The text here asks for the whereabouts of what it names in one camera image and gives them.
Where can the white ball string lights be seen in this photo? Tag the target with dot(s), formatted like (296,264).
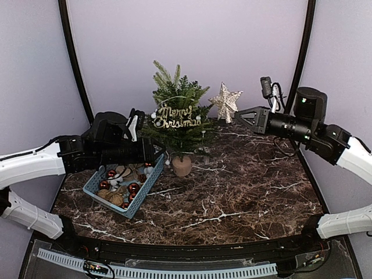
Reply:
(183,141)

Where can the wooden heart ornament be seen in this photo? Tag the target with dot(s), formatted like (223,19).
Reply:
(122,171)

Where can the small green christmas tree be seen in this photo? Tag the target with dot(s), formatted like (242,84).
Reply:
(170,85)

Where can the black table front rail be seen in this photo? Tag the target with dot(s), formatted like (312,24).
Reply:
(277,250)

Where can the twine ball ornament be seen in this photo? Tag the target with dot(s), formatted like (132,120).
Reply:
(116,199)

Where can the white cable duct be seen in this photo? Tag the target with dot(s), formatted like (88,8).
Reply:
(99,270)

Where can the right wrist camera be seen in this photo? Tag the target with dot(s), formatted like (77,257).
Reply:
(272,92)

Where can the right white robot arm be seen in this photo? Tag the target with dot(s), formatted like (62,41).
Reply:
(341,161)

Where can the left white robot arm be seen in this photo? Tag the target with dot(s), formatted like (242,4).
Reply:
(31,166)

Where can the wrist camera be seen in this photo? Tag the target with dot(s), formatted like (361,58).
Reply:
(272,92)
(134,123)

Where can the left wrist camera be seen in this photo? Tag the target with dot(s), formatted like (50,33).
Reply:
(134,123)

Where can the gold merry christmas sign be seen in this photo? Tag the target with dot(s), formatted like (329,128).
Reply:
(168,117)

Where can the light blue plastic basket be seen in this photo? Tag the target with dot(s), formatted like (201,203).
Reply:
(91,188)

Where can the silver glitter star topper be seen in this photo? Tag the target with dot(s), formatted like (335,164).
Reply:
(226,102)

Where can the copper red bauble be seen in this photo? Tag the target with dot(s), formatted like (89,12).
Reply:
(104,185)
(133,188)
(111,173)

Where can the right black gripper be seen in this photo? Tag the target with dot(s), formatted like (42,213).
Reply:
(261,122)

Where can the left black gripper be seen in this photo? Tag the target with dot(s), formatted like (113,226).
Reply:
(146,152)

